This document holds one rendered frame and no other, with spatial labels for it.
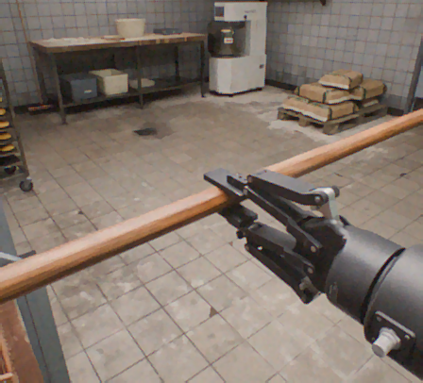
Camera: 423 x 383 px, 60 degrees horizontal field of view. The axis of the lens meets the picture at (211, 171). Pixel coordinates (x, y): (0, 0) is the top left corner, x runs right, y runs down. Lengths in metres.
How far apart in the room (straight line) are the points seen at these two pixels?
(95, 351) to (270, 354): 0.77
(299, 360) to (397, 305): 1.51
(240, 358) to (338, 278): 1.47
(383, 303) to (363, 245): 0.05
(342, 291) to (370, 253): 0.04
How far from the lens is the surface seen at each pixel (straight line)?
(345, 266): 0.33
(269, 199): 0.39
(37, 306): 0.87
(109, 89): 5.07
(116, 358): 1.82
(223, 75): 5.62
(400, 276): 0.31
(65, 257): 0.36
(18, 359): 1.16
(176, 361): 1.77
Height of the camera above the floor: 1.42
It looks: 26 degrees down
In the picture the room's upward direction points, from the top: straight up
